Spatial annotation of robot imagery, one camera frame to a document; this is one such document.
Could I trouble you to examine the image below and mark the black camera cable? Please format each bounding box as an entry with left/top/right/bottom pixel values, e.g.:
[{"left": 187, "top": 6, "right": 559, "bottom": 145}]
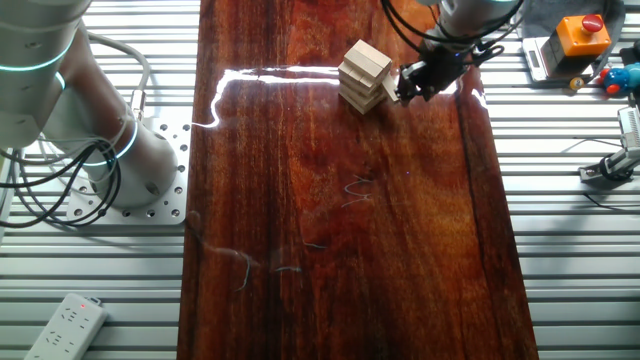
[{"left": 582, "top": 192, "right": 640, "bottom": 211}]

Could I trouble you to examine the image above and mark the orange emergency stop box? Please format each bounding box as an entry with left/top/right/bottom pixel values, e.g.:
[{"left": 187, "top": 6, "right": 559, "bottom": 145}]
[{"left": 554, "top": 13, "right": 613, "bottom": 58}]

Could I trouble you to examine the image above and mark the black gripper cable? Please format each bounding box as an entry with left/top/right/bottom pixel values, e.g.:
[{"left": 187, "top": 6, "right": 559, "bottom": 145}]
[{"left": 389, "top": 0, "right": 526, "bottom": 69}]

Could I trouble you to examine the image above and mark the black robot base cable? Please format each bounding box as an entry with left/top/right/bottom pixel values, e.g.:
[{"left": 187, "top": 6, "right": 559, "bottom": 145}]
[{"left": 0, "top": 137, "right": 124, "bottom": 229}]

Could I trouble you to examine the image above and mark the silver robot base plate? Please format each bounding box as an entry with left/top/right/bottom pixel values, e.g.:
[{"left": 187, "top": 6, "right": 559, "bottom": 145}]
[{"left": 66, "top": 119, "right": 192, "bottom": 226}]

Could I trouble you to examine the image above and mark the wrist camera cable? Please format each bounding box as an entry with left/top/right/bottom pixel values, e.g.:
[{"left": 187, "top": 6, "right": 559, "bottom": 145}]
[{"left": 379, "top": 0, "right": 451, "bottom": 56}]

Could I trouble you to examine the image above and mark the grey cable with metal connector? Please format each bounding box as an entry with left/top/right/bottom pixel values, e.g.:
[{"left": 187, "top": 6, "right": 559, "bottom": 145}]
[{"left": 79, "top": 28, "right": 152, "bottom": 124}]

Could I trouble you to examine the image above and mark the white power strip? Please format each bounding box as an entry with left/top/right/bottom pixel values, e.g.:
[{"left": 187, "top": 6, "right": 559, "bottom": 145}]
[{"left": 23, "top": 292, "right": 109, "bottom": 360}]

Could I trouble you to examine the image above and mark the silver depth camera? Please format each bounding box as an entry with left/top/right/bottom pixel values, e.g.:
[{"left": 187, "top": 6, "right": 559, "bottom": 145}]
[{"left": 616, "top": 105, "right": 640, "bottom": 151}]

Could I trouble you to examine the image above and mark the white digital scale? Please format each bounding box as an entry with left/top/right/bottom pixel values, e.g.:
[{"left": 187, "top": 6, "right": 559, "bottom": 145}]
[{"left": 521, "top": 33, "right": 601, "bottom": 84}]

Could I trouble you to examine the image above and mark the reddish brown wooden board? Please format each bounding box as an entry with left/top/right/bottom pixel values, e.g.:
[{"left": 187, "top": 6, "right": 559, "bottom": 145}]
[{"left": 175, "top": 0, "right": 540, "bottom": 360}]

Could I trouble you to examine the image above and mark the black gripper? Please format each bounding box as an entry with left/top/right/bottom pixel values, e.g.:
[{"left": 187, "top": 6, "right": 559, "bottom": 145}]
[{"left": 397, "top": 47, "right": 471, "bottom": 104}]

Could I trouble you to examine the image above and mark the blue plastic toy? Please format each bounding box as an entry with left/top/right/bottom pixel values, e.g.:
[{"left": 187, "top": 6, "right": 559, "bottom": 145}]
[{"left": 597, "top": 61, "right": 640, "bottom": 97}]

